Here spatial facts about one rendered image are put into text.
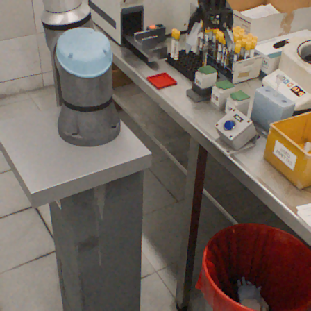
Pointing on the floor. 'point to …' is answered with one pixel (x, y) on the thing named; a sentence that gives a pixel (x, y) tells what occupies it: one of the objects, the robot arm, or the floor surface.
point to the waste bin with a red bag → (256, 268)
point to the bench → (203, 153)
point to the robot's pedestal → (100, 246)
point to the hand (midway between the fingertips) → (207, 49)
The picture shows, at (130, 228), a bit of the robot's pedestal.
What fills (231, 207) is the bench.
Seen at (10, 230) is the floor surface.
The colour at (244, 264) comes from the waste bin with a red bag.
